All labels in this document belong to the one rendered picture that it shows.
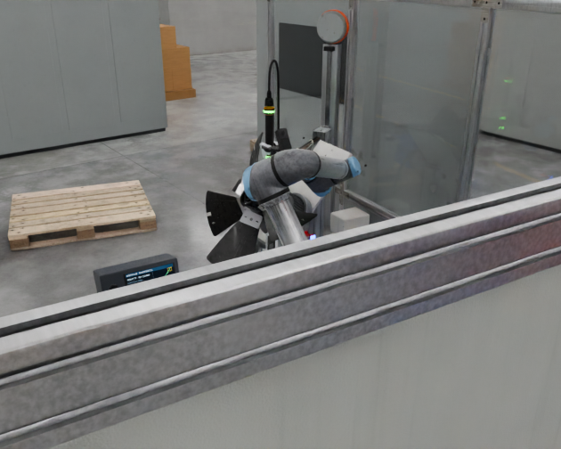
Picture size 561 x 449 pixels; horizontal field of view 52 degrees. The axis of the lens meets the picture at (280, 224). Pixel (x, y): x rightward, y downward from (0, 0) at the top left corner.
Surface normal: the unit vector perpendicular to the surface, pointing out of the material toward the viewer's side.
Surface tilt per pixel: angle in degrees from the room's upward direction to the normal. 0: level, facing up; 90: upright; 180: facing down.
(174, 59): 90
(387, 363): 89
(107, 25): 90
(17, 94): 90
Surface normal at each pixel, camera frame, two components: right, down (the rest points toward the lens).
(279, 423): 0.50, 0.34
